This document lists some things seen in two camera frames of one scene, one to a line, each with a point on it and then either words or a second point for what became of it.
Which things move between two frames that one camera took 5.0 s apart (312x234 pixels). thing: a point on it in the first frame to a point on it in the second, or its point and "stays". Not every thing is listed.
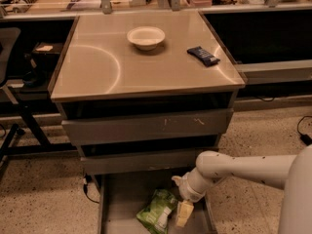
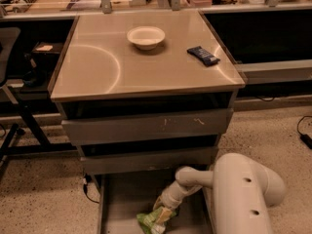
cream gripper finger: x=177 y=179 to x=158 y=203
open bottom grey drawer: x=121 y=195 stays
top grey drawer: x=153 y=127 stays
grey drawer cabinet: x=143 y=95 stays
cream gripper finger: x=184 y=210 to x=164 y=215
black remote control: x=207 y=58 stays
